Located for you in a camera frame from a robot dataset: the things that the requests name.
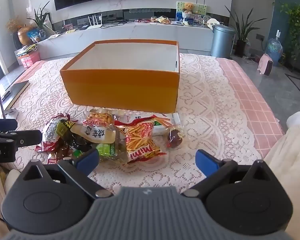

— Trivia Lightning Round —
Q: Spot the green raisin packet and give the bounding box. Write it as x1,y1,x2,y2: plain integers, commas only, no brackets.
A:
95,132,128,165

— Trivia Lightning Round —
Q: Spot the white television cabinet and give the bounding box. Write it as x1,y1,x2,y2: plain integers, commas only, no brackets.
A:
36,21,214,55

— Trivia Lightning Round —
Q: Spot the snack bag on cabinet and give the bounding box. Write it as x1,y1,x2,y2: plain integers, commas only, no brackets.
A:
151,16,171,25

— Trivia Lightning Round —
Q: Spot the pale yellow cartoon snack packet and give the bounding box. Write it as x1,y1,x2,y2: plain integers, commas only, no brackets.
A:
70,123,117,145

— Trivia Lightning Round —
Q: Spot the pink space heater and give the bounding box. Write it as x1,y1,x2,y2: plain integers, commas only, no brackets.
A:
257,53,274,76

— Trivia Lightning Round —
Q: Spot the white lace tablecloth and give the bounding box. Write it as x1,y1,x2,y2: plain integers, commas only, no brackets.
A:
5,54,268,198

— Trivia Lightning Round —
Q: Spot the pink storage box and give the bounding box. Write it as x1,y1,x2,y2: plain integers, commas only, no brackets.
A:
17,51,40,68

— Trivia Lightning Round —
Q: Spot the golden vase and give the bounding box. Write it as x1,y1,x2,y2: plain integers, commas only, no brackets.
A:
17,26,36,46

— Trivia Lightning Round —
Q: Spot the hanging green vine plant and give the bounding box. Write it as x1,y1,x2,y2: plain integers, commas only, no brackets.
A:
279,2,300,68

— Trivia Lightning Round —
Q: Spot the dried flower bunch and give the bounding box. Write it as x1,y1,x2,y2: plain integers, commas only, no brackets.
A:
6,17,25,33

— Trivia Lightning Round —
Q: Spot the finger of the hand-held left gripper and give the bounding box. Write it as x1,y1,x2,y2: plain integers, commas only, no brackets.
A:
0,119,18,132
0,129,43,147

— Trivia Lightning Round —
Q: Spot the dark red candy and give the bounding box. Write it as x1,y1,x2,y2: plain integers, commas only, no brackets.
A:
166,127,186,150

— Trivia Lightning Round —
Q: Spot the potted plant in black pot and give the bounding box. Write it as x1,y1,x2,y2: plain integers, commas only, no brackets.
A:
224,5,261,58

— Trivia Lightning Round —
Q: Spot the white round hand fan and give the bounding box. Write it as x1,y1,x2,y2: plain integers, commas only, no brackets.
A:
206,17,218,29

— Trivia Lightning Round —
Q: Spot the blue water bottle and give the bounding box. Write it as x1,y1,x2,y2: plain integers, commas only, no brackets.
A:
265,38,284,67

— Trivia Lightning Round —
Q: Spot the black and yellow snack packet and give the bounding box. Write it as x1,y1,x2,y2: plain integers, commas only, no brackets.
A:
57,119,78,143

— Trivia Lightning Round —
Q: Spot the brown teddy bear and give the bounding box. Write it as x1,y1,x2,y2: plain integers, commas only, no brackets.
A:
182,2,196,14

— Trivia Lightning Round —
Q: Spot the white spicy strip packet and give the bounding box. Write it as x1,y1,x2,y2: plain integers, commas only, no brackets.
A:
125,112,182,136

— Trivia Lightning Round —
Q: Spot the red shrimp stick packet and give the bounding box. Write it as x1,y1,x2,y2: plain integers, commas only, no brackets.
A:
114,119,167,166

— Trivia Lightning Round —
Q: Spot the cream cloth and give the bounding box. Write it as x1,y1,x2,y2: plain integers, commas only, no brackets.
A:
0,162,24,207
263,110,300,240

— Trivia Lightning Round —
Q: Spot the white router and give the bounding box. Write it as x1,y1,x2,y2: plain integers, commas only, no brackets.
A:
87,14,103,30

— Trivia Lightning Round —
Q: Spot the potted plant in blue vase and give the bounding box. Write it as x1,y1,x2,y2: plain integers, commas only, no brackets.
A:
27,1,51,41

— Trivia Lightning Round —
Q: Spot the orange cardboard box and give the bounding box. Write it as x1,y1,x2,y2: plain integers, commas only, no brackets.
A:
59,39,180,114

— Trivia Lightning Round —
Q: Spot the orange crispy snack packet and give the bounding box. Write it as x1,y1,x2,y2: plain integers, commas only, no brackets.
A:
82,112,116,128

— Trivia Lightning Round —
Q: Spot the grey pedal trash can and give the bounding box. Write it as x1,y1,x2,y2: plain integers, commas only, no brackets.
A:
210,24,236,58

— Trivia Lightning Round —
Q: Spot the dark flat board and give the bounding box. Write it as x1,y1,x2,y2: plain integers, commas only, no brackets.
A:
2,80,30,111

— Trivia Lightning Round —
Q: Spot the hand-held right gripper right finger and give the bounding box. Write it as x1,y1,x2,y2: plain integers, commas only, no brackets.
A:
180,149,274,198

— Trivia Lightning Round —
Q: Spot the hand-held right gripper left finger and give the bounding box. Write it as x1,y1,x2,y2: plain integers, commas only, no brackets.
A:
22,148,114,200

